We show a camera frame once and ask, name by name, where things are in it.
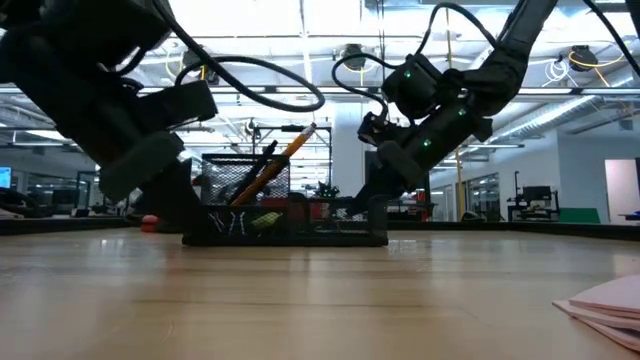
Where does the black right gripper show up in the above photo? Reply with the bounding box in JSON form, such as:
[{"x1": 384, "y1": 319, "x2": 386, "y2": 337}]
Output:
[{"x1": 349, "y1": 107, "x2": 494, "y2": 218}]

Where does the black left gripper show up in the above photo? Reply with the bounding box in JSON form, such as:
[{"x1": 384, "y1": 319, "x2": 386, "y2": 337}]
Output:
[{"x1": 0, "y1": 47, "x2": 202, "y2": 234}]

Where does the yellow pencil with red eraser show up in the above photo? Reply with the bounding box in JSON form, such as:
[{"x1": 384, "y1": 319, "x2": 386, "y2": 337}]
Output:
[{"x1": 229, "y1": 122, "x2": 318, "y2": 207}]

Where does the black mesh desk organizer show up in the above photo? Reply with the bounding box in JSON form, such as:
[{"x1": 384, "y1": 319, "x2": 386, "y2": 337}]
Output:
[{"x1": 181, "y1": 153, "x2": 390, "y2": 248}]

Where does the pink sticky note pad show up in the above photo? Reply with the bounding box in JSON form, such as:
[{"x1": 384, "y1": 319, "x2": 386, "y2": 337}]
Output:
[
  {"x1": 552, "y1": 299, "x2": 640, "y2": 354},
  {"x1": 569, "y1": 275, "x2": 640, "y2": 321}
]

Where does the black desk with monitor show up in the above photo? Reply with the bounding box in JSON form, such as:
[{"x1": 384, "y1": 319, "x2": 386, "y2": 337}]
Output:
[{"x1": 507, "y1": 171, "x2": 561, "y2": 223}]

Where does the green board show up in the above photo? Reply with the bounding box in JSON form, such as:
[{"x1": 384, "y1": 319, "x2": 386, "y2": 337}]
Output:
[{"x1": 559, "y1": 207, "x2": 601, "y2": 225}]

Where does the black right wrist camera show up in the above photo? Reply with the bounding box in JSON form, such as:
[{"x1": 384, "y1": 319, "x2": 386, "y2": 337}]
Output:
[{"x1": 357, "y1": 112, "x2": 401, "y2": 147}]

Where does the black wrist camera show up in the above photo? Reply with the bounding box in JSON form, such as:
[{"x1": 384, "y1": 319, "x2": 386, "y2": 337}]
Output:
[
  {"x1": 138, "y1": 79, "x2": 220, "y2": 134},
  {"x1": 357, "y1": 112, "x2": 401, "y2": 147}
]

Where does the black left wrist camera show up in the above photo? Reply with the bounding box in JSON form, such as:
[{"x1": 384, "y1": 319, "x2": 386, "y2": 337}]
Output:
[{"x1": 138, "y1": 79, "x2": 220, "y2": 134}]

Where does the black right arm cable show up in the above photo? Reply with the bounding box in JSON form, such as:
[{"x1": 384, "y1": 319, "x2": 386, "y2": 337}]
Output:
[{"x1": 331, "y1": 2, "x2": 501, "y2": 121}]

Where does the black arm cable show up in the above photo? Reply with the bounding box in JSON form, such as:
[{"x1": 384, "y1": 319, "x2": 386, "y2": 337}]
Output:
[
  {"x1": 114, "y1": 0, "x2": 326, "y2": 114},
  {"x1": 331, "y1": 2, "x2": 501, "y2": 121}
]

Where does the black ceiling cable reel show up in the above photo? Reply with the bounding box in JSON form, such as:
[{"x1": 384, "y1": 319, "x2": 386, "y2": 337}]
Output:
[
  {"x1": 339, "y1": 43, "x2": 369, "y2": 73},
  {"x1": 180, "y1": 43, "x2": 221, "y2": 86},
  {"x1": 567, "y1": 44, "x2": 626, "y2": 86}
]

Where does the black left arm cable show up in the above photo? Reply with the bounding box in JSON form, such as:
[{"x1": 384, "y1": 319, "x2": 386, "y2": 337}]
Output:
[{"x1": 114, "y1": 0, "x2": 326, "y2": 114}]

